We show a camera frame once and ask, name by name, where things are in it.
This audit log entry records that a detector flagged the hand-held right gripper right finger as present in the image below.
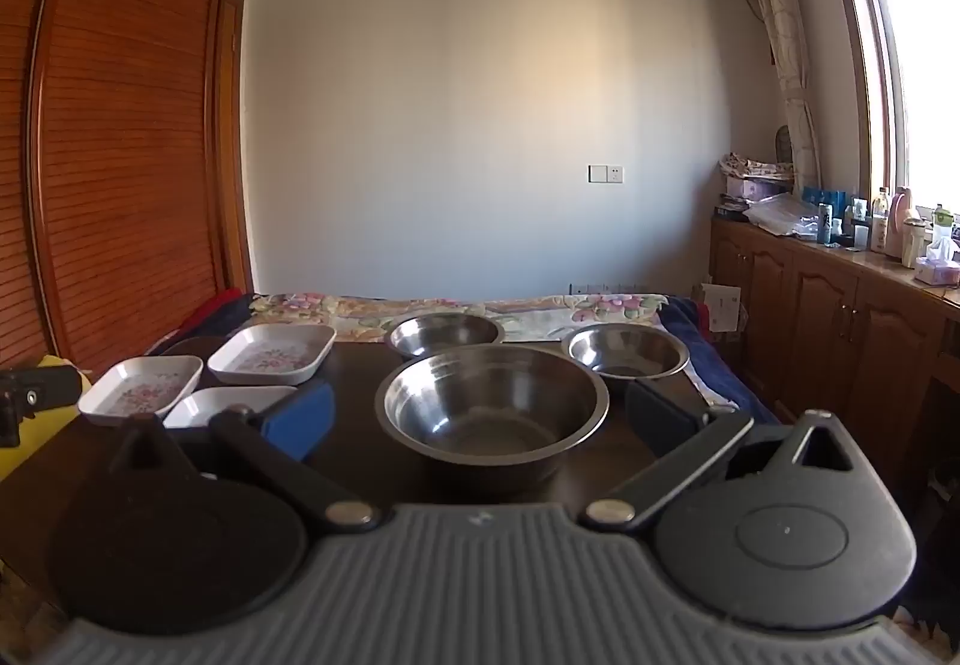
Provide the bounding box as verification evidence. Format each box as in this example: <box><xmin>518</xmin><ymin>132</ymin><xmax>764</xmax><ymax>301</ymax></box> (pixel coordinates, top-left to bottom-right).
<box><xmin>583</xmin><ymin>378</ymin><xmax>856</xmax><ymax>532</ymax></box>

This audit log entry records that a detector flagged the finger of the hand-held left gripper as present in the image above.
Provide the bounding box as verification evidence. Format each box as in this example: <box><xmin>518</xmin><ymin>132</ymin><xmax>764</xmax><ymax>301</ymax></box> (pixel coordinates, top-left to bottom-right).
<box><xmin>0</xmin><ymin>369</ymin><xmax>80</xmax><ymax>412</ymax></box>

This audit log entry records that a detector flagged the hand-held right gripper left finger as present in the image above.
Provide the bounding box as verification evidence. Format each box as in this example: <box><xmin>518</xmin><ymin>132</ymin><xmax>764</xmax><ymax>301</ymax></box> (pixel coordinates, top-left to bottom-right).
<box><xmin>109</xmin><ymin>380</ymin><xmax>383</xmax><ymax>535</ymax></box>

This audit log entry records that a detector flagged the large white floral dish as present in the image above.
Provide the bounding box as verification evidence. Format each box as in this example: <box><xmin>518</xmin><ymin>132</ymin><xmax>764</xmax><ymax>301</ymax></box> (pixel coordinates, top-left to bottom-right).
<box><xmin>207</xmin><ymin>323</ymin><xmax>337</xmax><ymax>386</ymax></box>

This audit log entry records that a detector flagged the medium steel bowl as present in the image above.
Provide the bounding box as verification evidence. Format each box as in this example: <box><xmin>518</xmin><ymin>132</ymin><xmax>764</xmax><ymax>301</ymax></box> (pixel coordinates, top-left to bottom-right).
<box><xmin>561</xmin><ymin>324</ymin><xmax>692</xmax><ymax>381</ymax></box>

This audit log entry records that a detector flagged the small white floral dish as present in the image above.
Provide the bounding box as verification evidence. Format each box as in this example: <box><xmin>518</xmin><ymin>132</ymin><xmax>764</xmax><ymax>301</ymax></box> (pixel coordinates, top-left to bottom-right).
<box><xmin>163</xmin><ymin>385</ymin><xmax>299</xmax><ymax>429</ymax></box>

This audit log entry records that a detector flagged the medium white floral dish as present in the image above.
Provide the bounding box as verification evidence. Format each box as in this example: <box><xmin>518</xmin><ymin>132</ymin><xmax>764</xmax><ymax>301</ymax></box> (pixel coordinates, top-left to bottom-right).
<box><xmin>77</xmin><ymin>355</ymin><xmax>204</xmax><ymax>426</ymax></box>

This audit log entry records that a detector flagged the large steel bowl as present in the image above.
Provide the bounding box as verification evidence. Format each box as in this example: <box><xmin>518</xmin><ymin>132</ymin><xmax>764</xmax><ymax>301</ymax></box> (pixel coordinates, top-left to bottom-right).
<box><xmin>375</xmin><ymin>345</ymin><xmax>610</xmax><ymax>495</ymax></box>

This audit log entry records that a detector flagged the small steel bowl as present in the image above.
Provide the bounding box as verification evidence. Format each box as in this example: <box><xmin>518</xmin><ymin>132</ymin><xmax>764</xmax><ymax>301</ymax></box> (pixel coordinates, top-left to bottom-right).
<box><xmin>384</xmin><ymin>314</ymin><xmax>506</xmax><ymax>358</ymax></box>

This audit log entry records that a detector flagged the yellow plush toy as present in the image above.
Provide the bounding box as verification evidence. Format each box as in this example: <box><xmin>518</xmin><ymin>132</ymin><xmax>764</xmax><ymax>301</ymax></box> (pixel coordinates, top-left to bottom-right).
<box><xmin>0</xmin><ymin>353</ymin><xmax>92</xmax><ymax>482</ymax></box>

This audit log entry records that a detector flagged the blue towel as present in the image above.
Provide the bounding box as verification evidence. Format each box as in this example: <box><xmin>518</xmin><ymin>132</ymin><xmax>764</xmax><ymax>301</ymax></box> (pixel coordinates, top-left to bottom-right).
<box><xmin>660</xmin><ymin>295</ymin><xmax>782</xmax><ymax>427</ymax></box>

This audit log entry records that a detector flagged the floral bed blanket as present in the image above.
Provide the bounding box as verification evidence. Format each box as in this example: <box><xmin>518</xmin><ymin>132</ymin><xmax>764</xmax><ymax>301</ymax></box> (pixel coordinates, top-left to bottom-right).
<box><xmin>250</xmin><ymin>292</ymin><xmax>676</xmax><ymax>344</ymax></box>

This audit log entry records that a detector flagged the white paper bag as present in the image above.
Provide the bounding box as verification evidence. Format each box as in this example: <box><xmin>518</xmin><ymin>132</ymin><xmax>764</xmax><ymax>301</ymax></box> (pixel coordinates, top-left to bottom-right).
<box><xmin>691</xmin><ymin>282</ymin><xmax>745</xmax><ymax>337</ymax></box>

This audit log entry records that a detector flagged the red cloth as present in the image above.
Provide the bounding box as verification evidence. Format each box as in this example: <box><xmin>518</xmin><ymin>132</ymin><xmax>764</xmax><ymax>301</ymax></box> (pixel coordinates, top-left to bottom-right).
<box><xmin>178</xmin><ymin>287</ymin><xmax>245</xmax><ymax>337</ymax></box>

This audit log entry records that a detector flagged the dark blue cloth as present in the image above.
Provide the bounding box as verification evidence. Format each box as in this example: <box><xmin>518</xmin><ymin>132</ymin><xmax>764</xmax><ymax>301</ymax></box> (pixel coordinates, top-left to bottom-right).
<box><xmin>141</xmin><ymin>293</ymin><xmax>257</xmax><ymax>367</ymax></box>

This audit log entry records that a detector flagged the wooden cabinet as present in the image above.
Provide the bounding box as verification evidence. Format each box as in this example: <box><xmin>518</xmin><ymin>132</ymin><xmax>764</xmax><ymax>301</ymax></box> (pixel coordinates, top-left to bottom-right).
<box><xmin>708</xmin><ymin>215</ymin><xmax>960</xmax><ymax>512</ymax></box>

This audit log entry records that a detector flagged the clear plastic bag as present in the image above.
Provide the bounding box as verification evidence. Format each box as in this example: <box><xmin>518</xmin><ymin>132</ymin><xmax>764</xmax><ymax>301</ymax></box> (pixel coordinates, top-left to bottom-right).
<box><xmin>741</xmin><ymin>192</ymin><xmax>820</xmax><ymax>240</ymax></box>

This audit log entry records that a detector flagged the purple box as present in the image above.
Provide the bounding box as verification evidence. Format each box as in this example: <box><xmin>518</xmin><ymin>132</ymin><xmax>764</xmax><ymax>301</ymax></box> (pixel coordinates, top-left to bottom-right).
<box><xmin>725</xmin><ymin>176</ymin><xmax>790</xmax><ymax>202</ymax></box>

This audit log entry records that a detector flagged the pile of printed cloth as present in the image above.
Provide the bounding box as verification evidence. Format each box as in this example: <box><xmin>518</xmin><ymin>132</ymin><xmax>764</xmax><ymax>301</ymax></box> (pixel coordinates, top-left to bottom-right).
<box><xmin>718</xmin><ymin>150</ymin><xmax>797</xmax><ymax>183</ymax></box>

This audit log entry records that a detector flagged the wooden slatted wardrobe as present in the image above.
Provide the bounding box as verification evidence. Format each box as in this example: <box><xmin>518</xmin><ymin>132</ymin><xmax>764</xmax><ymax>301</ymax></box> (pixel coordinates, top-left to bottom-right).
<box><xmin>0</xmin><ymin>0</ymin><xmax>256</xmax><ymax>377</ymax></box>

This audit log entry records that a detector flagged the white bottle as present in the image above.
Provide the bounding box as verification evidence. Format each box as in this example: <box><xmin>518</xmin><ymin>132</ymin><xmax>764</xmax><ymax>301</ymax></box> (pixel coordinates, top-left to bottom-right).
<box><xmin>869</xmin><ymin>186</ymin><xmax>894</xmax><ymax>253</ymax></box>

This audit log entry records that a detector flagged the white flask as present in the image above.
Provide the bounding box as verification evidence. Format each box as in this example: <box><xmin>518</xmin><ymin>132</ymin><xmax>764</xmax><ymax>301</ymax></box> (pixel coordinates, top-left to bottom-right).
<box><xmin>900</xmin><ymin>218</ymin><xmax>926</xmax><ymax>269</ymax></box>

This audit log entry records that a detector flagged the pink bottle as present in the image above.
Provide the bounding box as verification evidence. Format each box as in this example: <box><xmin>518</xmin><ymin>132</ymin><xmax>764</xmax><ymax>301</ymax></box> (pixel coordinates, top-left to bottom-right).
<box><xmin>888</xmin><ymin>185</ymin><xmax>914</xmax><ymax>259</ymax></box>

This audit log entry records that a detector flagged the tissue box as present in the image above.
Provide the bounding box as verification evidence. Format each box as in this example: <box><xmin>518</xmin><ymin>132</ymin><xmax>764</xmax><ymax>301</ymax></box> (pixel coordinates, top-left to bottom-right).
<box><xmin>913</xmin><ymin>237</ymin><xmax>960</xmax><ymax>288</ymax></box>

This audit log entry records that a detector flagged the window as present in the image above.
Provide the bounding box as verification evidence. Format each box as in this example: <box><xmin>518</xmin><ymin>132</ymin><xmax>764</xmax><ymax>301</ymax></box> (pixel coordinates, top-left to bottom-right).
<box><xmin>821</xmin><ymin>0</ymin><xmax>960</xmax><ymax>220</ymax></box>

